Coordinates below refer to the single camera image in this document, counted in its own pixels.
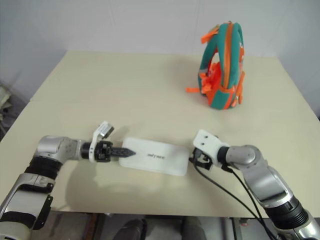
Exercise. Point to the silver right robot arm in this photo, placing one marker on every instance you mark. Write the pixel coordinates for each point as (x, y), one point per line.
(260, 172)

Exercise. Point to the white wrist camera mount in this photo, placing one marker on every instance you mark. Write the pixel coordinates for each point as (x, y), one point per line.
(207, 143)
(103, 128)

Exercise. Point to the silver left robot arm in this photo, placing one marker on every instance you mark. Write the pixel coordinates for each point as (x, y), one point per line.
(50, 146)

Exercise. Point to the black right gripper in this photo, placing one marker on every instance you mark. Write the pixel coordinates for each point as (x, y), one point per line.
(203, 161)

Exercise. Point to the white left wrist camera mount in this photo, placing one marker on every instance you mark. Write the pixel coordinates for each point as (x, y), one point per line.
(103, 128)

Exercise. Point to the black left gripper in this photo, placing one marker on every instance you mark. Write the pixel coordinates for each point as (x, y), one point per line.
(104, 151)

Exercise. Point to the dark rounded shape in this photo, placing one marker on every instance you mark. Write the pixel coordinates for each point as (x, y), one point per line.
(136, 230)

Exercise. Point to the orange and teal backpack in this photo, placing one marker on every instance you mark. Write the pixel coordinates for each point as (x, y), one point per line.
(225, 95)

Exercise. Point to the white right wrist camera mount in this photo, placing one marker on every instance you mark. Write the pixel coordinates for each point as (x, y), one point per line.
(207, 143)

